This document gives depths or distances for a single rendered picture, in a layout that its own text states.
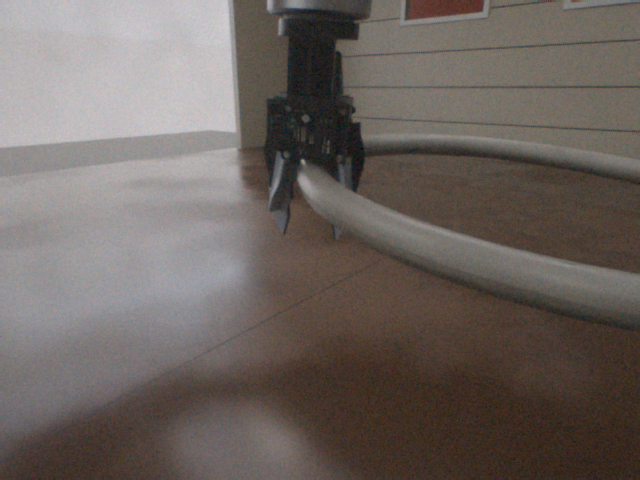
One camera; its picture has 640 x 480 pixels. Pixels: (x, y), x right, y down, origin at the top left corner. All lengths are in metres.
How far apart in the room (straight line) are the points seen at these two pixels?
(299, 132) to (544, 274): 0.24
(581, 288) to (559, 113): 6.38
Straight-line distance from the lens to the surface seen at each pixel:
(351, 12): 0.39
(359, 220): 0.30
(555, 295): 0.26
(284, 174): 0.45
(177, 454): 1.46
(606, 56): 6.55
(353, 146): 0.44
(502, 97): 6.81
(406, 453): 1.43
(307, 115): 0.39
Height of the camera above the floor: 1.01
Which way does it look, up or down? 19 degrees down
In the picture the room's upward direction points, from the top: straight up
